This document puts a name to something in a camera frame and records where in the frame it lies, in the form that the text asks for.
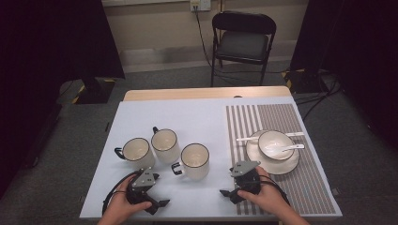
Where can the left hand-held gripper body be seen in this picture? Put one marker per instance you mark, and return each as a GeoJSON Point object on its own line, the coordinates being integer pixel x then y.
{"type": "Point", "coordinates": [142, 182]}

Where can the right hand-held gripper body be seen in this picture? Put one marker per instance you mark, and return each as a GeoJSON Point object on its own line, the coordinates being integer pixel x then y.
{"type": "Point", "coordinates": [247, 179]}

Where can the white mug with black rim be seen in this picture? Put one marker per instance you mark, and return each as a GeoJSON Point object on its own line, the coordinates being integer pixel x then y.
{"type": "Point", "coordinates": [195, 162]}
{"type": "Point", "coordinates": [165, 145]}
{"type": "Point", "coordinates": [137, 153]}

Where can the person's right hand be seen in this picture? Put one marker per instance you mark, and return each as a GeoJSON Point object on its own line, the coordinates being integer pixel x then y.
{"type": "Point", "coordinates": [269, 197]}

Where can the person's left hand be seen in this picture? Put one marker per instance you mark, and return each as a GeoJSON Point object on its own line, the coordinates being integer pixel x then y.
{"type": "Point", "coordinates": [119, 206]}

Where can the white plate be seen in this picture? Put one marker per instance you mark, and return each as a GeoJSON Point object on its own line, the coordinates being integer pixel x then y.
{"type": "Point", "coordinates": [275, 167]}

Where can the white slender utensil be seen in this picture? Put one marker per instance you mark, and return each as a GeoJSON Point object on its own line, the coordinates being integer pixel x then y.
{"type": "Point", "coordinates": [247, 139]}

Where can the white bowl with dark rim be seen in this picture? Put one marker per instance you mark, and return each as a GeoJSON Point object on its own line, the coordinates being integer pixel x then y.
{"type": "Point", "coordinates": [272, 143]}

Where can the white ceramic spoon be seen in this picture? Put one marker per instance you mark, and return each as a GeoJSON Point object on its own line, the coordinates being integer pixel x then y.
{"type": "Point", "coordinates": [292, 147]}

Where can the grey striped placemat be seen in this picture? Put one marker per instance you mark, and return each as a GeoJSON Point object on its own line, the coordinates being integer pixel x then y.
{"type": "Point", "coordinates": [309, 175]}

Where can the white table cover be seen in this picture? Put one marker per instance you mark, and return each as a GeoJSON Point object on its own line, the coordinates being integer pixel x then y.
{"type": "Point", "coordinates": [187, 122]}

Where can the wooden table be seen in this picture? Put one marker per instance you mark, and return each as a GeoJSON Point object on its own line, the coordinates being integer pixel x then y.
{"type": "Point", "coordinates": [203, 92]}

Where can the black stand base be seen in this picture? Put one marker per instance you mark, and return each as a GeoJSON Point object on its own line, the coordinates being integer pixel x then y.
{"type": "Point", "coordinates": [94, 92]}
{"type": "Point", "coordinates": [305, 82]}

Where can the black folding chair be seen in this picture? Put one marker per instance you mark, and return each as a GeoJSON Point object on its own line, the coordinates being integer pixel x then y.
{"type": "Point", "coordinates": [242, 47]}

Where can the black curtain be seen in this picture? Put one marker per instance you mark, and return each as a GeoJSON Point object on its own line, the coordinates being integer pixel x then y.
{"type": "Point", "coordinates": [353, 47]}
{"type": "Point", "coordinates": [47, 62]}

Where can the white wall outlet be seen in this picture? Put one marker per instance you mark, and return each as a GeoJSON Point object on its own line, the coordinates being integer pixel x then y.
{"type": "Point", "coordinates": [201, 4]}

